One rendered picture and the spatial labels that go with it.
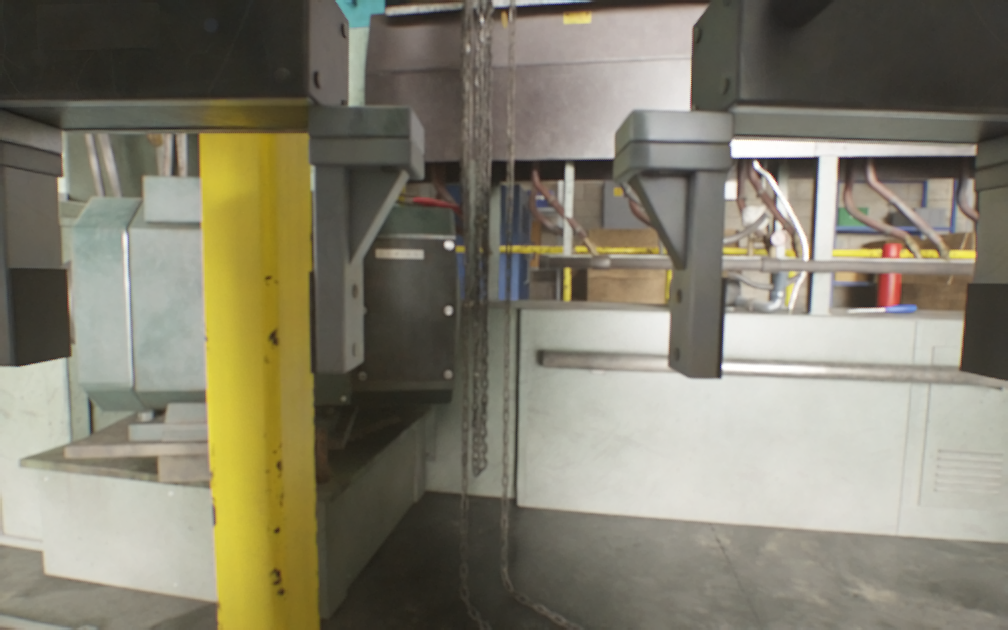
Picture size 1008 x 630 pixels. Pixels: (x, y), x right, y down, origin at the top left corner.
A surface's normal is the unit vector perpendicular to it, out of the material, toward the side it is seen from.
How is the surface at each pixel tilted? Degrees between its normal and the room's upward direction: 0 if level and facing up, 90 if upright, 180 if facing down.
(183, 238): 90
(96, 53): 90
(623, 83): 90
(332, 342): 90
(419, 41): 78
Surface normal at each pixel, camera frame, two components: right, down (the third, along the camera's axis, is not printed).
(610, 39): -0.15, -0.13
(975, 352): -1.00, -0.02
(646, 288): -0.23, 0.07
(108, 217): 0.14, -0.65
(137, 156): 0.99, 0.03
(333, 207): 0.00, 0.08
